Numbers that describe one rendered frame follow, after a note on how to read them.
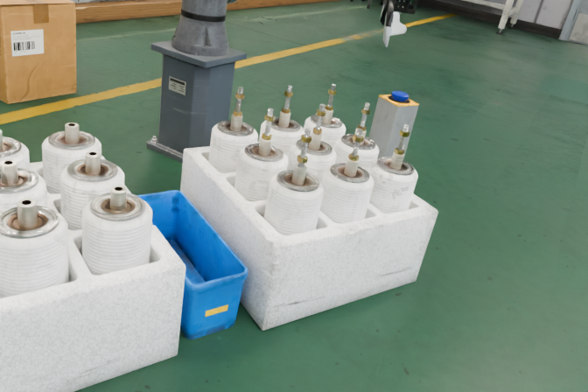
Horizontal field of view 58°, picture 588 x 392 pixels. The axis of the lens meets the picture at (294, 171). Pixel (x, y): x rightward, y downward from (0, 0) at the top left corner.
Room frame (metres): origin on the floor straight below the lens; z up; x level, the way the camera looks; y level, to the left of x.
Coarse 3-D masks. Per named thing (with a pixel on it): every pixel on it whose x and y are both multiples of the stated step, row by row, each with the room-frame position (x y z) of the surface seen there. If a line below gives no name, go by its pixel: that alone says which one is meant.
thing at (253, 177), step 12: (240, 156) 0.91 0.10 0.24; (240, 168) 0.90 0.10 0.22; (252, 168) 0.88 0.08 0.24; (264, 168) 0.88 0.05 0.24; (276, 168) 0.89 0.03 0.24; (240, 180) 0.89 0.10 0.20; (252, 180) 0.88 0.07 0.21; (264, 180) 0.88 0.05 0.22; (240, 192) 0.89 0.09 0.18; (252, 192) 0.88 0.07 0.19; (264, 192) 0.88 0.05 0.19
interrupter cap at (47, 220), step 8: (16, 208) 0.59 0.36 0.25; (40, 208) 0.60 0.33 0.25; (48, 208) 0.60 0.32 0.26; (0, 216) 0.57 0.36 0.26; (8, 216) 0.57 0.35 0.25; (16, 216) 0.58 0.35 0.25; (40, 216) 0.59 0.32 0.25; (48, 216) 0.59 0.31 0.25; (56, 216) 0.59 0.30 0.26; (0, 224) 0.55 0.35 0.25; (8, 224) 0.56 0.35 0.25; (16, 224) 0.56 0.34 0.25; (40, 224) 0.57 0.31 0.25; (48, 224) 0.57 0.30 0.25; (56, 224) 0.57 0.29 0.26; (0, 232) 0.54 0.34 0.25; (8, 232) 0.54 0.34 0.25; (16, 232) 0.54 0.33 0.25; (24, 232) 0.54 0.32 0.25; (32, 232) 0.55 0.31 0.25; (40, 232) 0.55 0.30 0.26; (48, 232) 0.56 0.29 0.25
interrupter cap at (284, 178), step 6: (282, 174) 0.84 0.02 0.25; (288, 174) 0.85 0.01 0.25; (306, 174) 0.86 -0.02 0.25; (282, 180) 0.82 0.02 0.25; (288, 180) 0.83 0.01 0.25; (306, 180) 0.84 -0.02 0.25; (312, 180) 0.84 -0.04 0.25; (288, 186) 0.80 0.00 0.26; (294, 186) 0.80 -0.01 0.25; (300, 186) 0.81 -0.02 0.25; (306, 186) 0.81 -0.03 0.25; (312, 186) 0.82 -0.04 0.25
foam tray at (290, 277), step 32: (192, 160) 0.99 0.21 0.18; (192, 192) 0.98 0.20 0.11; (224, 192) 0.88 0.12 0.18; (224, 224) 0.86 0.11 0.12; (256, 224) 0.78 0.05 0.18; (320, 224) 0.84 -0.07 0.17; (352, 224) 0.84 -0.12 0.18; (384, 224) 0.87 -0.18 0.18; (416, 224) 0.93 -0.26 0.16; (256, 256) 0.77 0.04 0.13; (288, 256) 0.74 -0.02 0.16; (320, 256) 0.78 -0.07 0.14; (352, 256) 0.83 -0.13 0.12; (384, 256) 0.89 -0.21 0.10; (416, 256) 0.95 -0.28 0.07; (256, 288) 0.75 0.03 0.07; (288, 288) 0.75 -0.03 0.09; (320, 288) 0.80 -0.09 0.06; (352, 288) 0.85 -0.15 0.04; (384, 288) 0.90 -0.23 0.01; (256, 320) 0.74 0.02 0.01; (288, 320) 0.76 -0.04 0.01
